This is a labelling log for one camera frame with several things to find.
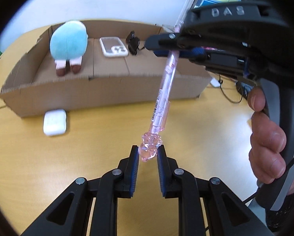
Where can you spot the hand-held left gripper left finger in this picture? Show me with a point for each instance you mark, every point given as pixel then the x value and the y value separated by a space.
pixel 134 172

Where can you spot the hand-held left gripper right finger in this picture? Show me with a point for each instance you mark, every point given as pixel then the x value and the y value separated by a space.
pixel 161 172

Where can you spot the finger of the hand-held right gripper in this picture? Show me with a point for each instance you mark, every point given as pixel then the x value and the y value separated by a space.
pixel 223 64
pixel 169 41

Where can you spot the pink transparent pen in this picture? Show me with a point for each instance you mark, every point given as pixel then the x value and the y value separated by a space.
pixel 161 108

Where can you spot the brown cardboard box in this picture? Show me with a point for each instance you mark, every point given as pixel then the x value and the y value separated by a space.
pixel 112 91

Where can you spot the green-haired teal plush toy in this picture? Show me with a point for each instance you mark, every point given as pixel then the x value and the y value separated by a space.
pixel 68 41

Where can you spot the person's right hand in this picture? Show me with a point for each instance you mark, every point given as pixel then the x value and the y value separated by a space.
pixel 267 142

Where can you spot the white charger plug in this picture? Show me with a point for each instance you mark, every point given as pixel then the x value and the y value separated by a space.
pixel 215 82

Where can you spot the black sunglasses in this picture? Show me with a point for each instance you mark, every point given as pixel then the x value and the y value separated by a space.
pixel 133 43

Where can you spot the smartphone in clear case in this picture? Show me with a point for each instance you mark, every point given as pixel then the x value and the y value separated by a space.
pixel 113 46

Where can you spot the white earbuds case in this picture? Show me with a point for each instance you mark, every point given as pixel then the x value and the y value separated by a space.
pixel 55 123

